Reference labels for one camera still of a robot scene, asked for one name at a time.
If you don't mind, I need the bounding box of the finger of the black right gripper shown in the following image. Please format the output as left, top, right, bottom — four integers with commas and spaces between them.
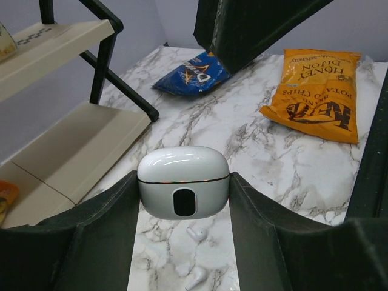
193, 0, 329, 73

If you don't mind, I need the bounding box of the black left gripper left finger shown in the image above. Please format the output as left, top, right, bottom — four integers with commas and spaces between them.
1, 171, 139, 290

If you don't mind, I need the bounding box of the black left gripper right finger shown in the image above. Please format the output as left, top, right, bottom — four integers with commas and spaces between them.
229, 172, 387, 290

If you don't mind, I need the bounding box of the white earbud short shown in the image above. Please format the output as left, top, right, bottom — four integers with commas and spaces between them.
186, 227, 208, 242

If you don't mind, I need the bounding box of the white earbud with stem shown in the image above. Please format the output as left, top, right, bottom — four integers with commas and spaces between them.
185, 266, 207, 291

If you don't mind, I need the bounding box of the white earbud charging case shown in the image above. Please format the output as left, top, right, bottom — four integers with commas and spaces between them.
137, 146, 230, 220

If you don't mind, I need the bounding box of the blue Doritos chip bag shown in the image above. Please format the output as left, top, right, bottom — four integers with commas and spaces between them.
153, 52, 232, 96

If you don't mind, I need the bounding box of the beige three-tier shelf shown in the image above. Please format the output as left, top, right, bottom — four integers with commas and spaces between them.
1, 1, 159, 229

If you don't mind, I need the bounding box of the yellow orange snack packet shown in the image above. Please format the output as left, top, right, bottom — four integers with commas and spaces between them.
0, 181, 19, 225

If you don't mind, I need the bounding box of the orange snack bag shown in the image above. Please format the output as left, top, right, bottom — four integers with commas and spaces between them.
259, 48, 361, 144

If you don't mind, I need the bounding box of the cream printed mug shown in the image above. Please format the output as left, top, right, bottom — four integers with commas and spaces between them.
0, 23, 18, 62

